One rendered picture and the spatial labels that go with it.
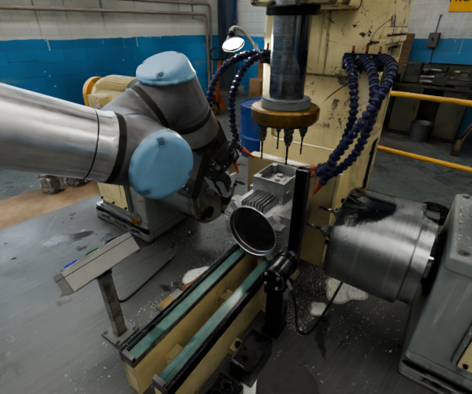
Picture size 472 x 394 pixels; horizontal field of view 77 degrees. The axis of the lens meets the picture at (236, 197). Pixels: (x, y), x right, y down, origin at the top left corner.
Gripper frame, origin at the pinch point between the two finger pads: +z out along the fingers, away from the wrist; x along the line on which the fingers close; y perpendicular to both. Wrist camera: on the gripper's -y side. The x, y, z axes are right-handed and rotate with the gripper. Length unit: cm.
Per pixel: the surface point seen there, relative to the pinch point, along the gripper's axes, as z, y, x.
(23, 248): 16, -40, 73
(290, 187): 9.8, 13.9, -10.8
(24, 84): 122, 125, 525
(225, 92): 373, 439, 420
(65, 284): -11.3, -36.1, 13.3
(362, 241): 5.3, 3.2, -34.0
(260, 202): 6.9, 4.8, -6.7
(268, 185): 7.1, 10.8, -5.9
